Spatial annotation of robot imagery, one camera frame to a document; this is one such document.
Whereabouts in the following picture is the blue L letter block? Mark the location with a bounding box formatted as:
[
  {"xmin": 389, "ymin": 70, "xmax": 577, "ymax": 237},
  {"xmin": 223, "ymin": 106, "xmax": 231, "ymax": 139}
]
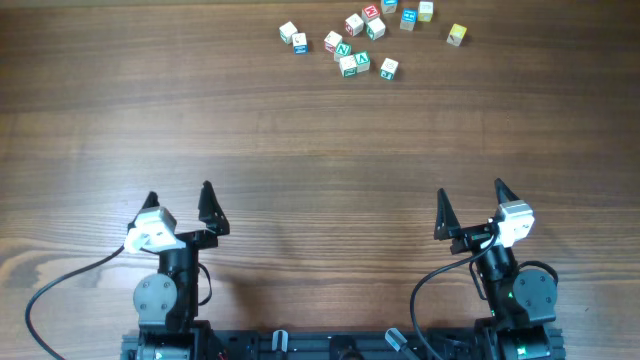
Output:
[{"xmin": 381, "ymin": 0, "xmax": 398, "ymax": 14}]

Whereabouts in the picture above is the blue H letter block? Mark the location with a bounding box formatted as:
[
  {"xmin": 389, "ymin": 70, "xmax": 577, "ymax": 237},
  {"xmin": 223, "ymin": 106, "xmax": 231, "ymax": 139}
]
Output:
[{"xmin": 400, "ymin": 8, "xmax": 418, "ymax": 31}]

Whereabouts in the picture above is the white block far left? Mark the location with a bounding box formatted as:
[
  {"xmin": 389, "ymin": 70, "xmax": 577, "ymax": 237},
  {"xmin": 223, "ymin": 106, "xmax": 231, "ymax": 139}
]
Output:
[{"xmin": 279, "ymin": 21, "xmax": 298, "ymax": 44}]

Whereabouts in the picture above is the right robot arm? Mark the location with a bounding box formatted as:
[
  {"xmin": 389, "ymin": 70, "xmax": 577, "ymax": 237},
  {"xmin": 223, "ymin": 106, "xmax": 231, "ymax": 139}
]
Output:
[{"xmin": 426, "ymin": 179, "xmax": 566, "ymax": 360}]

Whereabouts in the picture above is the white block teal side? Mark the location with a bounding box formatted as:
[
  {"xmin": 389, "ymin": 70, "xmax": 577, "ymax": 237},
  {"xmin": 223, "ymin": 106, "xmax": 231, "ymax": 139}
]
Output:
[{"xmin": 380, "ymin": 58, "xmax": 399, "ymax": 80}]

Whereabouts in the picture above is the number 4 red block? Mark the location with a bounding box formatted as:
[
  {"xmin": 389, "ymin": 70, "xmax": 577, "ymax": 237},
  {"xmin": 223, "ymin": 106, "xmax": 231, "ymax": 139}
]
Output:
[{"xmin": 345, "ymin": 13, "xmax": 364, "ymax": 37}]

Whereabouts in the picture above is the camera black cable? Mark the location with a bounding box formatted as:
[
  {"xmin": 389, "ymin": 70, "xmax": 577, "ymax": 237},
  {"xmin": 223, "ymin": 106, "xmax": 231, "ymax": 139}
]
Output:
[
  {"xmin": 24, "ymin": 244, "xmax": 126, "ymax": 360},
  {"xmin": 409, "ymin": 230, "xmax": 501, "ymax": 360}
]

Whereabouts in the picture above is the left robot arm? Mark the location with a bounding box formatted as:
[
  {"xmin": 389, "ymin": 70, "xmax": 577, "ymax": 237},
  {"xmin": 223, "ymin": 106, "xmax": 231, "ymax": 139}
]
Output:
[{"xmin": 120, "ymin": 181, "xmax": 230, "ymax": 360}]

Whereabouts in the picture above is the left camera black cable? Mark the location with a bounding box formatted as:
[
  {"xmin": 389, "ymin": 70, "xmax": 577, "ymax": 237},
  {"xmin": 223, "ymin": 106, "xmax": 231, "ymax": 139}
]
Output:
[{"xmin": 24, "ymin": 244, "xmax": 126, "ymax": 360}]

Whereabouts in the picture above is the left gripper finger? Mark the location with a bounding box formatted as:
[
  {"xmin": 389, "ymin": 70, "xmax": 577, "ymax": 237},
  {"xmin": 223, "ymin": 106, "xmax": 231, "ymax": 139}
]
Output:
[
  {"xmin": 127, "ymin": 191, "xmax": 160, "ymax": 231},
  {"xmin": 198, "ymin": 180, "xmax": 230, "ymax": 236}
]

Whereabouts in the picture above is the green V letter block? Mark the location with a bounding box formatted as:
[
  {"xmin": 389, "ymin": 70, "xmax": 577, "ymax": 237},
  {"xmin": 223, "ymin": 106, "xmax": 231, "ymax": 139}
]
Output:
[{"xmin": 354, "ymin": 51, "xmax": 371, "ymax": 73}]

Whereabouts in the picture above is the red W letter block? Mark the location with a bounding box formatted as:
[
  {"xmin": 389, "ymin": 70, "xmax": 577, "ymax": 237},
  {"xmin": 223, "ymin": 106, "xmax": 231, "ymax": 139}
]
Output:
[{"xmin": 362, "ymin": 4, "xmax": 381, "ymax": 24}]

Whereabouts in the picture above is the apple block red side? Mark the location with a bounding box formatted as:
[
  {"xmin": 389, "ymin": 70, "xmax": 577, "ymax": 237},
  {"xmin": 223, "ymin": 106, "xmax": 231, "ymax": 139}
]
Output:
[{"xmin": 324, "ymin": 31, "xmax": 343, "ymax": 53}]

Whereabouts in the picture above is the right camera black cable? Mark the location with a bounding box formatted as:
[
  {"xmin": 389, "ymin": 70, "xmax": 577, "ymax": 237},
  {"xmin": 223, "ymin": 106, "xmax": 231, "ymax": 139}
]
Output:
[{"xmin": 409, "ymin": 230, "xmax": 501, "ymax": 360}]

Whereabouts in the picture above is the green N letter block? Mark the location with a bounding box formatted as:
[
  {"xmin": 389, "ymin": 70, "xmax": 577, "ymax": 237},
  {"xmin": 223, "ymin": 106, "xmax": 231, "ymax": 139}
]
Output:
[{"xmin": 334, "ymin": 43, "xmax": 352, "ymax": 62}]

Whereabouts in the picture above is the baseball block blue side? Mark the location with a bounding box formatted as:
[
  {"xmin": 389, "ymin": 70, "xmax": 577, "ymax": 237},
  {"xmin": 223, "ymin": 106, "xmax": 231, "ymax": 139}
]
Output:
[{"xmin": 292, "ymin": 33, "xmax": 308, "ymax": 55}]

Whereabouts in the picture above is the number 6 green block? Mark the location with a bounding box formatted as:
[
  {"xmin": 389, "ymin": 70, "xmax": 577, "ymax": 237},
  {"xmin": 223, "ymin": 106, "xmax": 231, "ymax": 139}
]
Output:
[{"xmin": 367, "ymin": 18, "xmax": 386, "ymax": 41}]

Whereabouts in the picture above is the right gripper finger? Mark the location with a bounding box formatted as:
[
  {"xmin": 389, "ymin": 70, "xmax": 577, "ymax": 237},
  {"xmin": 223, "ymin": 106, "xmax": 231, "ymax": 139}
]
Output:
[
  {"xmin": 494, "ymin": 178, "xmax": 519, "ymax": 204},
  {"xmin": 434, "ymin": 188, "xmax": 461, "ymax": 240}
]

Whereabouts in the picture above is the white block green bottom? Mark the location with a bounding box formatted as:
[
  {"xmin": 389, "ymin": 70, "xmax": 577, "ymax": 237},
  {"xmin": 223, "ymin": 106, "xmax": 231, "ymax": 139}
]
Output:
[{"xmin": 339, "ymin": 55, "xmax": 358, "ymax": 77}]

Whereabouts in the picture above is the number 3 yellow block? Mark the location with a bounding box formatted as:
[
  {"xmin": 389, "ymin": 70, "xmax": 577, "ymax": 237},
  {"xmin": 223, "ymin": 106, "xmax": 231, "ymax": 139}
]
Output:
[{"xmin": 418, "ymin": 1, "xmax": 434, "ymax": 22}]

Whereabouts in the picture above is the yellow letter block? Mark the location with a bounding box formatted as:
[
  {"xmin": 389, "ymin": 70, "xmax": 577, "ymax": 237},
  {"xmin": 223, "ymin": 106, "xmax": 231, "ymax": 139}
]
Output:
[{"xmin": 446, "ymin": 23, "xmax": 467, "ymax": 47}]

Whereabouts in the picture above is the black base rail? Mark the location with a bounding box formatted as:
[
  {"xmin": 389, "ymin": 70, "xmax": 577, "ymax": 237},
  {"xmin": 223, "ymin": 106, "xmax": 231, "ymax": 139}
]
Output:
[{"xmin": 120, "ymin": 327, "xmax": 566, "ymax": 360}]

